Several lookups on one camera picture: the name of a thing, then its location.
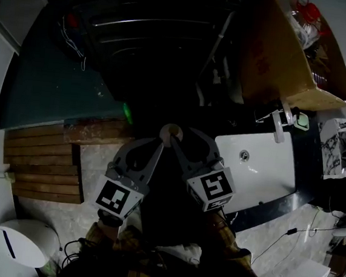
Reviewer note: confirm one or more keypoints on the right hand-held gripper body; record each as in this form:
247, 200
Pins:
215, 187

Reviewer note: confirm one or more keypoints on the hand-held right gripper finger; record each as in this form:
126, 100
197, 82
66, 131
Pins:
215, 154
181, 160

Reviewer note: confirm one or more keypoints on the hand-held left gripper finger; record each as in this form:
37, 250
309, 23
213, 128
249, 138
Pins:
121, 157
153, 169

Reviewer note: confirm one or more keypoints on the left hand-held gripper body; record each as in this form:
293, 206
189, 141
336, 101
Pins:
112, 197

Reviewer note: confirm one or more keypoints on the person's right forearm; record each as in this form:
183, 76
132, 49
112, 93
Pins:
227, 240

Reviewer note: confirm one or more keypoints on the person's left forearm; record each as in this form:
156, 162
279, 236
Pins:
105, 238

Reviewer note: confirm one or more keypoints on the green lit object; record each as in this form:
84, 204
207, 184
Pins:
127, 113

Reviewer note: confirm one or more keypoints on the white rectangular sink basin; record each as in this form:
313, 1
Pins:
264, 174

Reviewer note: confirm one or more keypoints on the black marble sink countertop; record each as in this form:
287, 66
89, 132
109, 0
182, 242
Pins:
308, 154

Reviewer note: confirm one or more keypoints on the black wristband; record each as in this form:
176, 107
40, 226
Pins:
109, 217

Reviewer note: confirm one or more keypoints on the wooden plank step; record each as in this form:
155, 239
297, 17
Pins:
97, 130

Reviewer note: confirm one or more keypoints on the chrome faucet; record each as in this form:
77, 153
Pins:
278, 130

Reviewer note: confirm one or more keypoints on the wooden pallet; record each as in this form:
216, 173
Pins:
42, 171

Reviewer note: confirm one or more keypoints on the dark green floor mat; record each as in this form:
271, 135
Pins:
49, 92

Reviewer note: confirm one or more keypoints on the large cardboard box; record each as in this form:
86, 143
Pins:
274, 62

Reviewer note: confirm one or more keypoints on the white marble counter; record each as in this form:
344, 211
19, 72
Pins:
331, 150

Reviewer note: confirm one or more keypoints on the red canister vacuum cleaner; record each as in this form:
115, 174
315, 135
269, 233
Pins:
72, 19

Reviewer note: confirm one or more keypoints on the clear plastic jug red cap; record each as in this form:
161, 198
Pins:
306, 23

